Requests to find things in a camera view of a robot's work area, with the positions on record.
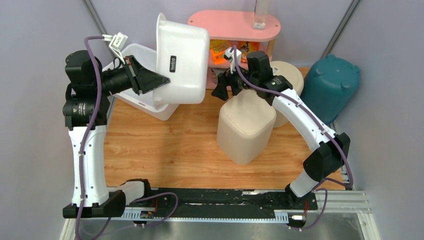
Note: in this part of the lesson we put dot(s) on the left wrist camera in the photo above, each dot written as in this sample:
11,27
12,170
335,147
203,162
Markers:
116,44

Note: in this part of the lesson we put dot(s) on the aluminium frame rail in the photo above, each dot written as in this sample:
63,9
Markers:
328,201

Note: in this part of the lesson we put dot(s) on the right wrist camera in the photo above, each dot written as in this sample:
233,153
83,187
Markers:
233,56

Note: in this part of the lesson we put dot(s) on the beige square waste bin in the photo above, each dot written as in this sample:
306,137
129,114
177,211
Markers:
245,124

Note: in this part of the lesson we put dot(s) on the orange snack box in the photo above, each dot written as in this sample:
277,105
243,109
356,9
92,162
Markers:
247,47
217,49

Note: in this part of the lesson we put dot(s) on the white square plastic bin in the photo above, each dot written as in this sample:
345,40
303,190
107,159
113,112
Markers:
147,57

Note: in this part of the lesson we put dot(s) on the orange snack box left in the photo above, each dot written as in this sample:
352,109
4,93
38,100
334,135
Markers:
217,49

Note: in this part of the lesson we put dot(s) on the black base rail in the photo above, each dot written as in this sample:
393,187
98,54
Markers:
213,205

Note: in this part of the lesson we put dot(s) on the orange snack box right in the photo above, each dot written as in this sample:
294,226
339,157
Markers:
247,47

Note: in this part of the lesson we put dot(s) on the pink three-tier shelf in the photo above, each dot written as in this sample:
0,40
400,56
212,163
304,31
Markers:
236,26

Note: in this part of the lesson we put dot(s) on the teal plastic bucket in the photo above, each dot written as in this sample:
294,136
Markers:
328,86

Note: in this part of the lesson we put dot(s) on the white perforated basket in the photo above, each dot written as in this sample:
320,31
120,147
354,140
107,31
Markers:
182,55

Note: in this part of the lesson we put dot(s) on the clear glass bottle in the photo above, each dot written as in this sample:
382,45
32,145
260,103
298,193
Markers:
260,14

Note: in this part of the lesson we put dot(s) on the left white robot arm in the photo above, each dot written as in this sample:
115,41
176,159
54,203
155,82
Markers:
86,118

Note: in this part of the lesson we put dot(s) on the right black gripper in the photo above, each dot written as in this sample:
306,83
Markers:
224,80

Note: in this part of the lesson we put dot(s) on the beige round bucket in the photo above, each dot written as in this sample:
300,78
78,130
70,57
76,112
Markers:
290,72

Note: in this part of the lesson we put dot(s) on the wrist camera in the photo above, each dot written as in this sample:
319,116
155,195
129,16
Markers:
233,56
116,44

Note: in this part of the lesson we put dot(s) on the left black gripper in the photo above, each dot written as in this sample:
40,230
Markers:
143,80

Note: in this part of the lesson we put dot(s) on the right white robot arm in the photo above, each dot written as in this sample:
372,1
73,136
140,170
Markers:
329,150

